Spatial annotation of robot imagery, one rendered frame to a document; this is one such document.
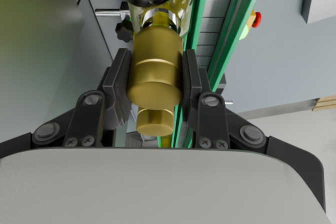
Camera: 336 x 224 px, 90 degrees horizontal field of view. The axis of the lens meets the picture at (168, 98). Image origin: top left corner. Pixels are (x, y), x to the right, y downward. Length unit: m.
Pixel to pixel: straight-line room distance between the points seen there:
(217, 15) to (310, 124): 3.05
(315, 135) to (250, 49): 2.72
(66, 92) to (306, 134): 3.21
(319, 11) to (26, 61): 0.63
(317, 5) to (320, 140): 2.80
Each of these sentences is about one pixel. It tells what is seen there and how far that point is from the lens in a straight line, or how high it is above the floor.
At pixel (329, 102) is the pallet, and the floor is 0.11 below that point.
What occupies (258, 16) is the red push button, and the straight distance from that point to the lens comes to 0.55.
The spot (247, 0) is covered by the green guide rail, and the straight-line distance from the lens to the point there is 0.32.
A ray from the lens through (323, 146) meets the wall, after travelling 3.28.
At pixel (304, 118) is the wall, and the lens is 3.38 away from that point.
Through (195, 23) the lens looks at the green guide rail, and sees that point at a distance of 0.31.
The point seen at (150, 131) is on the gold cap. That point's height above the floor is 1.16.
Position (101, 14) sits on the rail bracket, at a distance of 0.32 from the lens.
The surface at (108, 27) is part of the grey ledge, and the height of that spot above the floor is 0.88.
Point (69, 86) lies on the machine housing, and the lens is 0.31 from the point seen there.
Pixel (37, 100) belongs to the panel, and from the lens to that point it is 0.21.
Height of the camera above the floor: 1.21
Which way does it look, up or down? 31 degrees down
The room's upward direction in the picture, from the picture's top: 179 degrees counter-clockwise
